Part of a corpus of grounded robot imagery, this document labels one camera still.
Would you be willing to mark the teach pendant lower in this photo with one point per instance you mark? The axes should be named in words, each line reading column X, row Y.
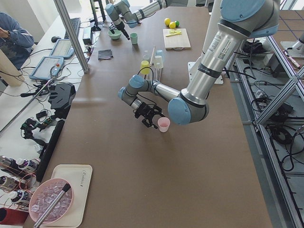
column 47, row 68

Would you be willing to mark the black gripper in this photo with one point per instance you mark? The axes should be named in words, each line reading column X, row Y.
column 144, row 109
column 119, row 26

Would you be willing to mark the black keyboard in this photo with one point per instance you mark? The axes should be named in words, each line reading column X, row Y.
column 75, row 22

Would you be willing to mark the yellow lemon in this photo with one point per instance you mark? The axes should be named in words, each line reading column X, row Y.
column 172, row 25
column 167, row 21

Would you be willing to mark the light blue plastic cup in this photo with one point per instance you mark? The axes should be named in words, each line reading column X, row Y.
column 159, row 52

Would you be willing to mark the white cup holder rack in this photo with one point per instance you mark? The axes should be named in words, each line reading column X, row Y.
column 152, row 55

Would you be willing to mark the pink bowl with ice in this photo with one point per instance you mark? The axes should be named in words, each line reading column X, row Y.
column 44, row 195

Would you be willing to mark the mint green bowl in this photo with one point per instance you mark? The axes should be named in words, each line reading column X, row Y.
column 116, row 35

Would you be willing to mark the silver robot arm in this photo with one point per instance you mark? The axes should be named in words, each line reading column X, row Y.
column 121, row 14
column 235, row 21

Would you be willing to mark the white plastic cup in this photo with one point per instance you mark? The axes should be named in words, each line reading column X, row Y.
column 158, row 62

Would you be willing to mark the grey plastic cup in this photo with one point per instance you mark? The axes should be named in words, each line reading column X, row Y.
column 146, row 58

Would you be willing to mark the person in dark clothes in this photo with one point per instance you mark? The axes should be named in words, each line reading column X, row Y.
column 15, row 42

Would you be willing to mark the black plastic stand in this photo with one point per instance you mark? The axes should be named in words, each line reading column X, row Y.
column 61, row 98

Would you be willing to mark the yellow plastic cup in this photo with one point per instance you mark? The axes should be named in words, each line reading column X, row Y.
column 145, row 68

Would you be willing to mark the yellow lemon lower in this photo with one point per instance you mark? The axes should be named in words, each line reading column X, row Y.
column 167, row 21

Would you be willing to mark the yellow lemon upper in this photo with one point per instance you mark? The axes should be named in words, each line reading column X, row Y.
column 172, row 25

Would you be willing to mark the aluminium frame post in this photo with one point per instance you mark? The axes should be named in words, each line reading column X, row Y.
column 61, row 8

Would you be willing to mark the grey folded cloth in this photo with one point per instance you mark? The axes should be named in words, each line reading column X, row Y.
column 105, row 54

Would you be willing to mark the green handled grabber stick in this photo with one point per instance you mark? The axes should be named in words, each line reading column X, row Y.
column 30, row 101

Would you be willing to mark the wooden cutting board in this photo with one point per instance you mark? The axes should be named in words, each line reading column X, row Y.
column 177, row 42

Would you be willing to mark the metal scoop in bowl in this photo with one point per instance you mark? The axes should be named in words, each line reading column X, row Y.
column 52, row 205

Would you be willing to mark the pink plastic cup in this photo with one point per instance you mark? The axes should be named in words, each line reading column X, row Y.
column 163, row 124

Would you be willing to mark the mint green cup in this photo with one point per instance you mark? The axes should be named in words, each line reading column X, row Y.
column 134, row 38

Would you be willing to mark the teach pendant upper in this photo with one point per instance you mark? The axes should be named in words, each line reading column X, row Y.
column 62, row 48

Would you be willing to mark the teach pendant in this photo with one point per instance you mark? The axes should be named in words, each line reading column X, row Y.
column 62, row 48
column 47, row 68

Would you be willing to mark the black computer mouse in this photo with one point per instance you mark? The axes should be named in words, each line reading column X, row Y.
column 54, row 39

